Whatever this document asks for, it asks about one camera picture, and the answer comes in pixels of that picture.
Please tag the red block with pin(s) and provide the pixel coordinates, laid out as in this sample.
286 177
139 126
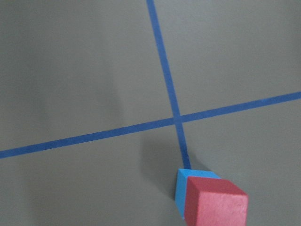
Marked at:
215 202

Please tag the blue block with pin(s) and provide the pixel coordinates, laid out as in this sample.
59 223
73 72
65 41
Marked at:
181 185

